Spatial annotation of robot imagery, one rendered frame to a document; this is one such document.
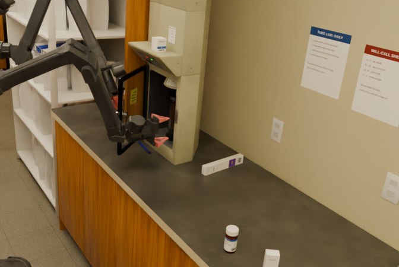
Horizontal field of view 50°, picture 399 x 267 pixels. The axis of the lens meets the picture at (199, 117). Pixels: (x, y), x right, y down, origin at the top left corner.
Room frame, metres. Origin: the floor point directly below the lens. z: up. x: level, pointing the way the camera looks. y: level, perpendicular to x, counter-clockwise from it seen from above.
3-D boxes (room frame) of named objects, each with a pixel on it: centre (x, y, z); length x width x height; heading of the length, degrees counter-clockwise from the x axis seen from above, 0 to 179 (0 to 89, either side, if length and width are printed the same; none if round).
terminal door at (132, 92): (2.01, 0.34, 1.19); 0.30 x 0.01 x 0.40; 165
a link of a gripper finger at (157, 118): (1.75, 0.17, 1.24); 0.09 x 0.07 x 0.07; 128
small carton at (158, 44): (1.97, 0.22, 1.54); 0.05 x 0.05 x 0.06; 39
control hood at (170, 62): (2.01, 0.25, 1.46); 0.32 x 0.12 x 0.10; 38
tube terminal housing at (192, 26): (2.12, 0.10, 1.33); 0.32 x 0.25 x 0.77; 38
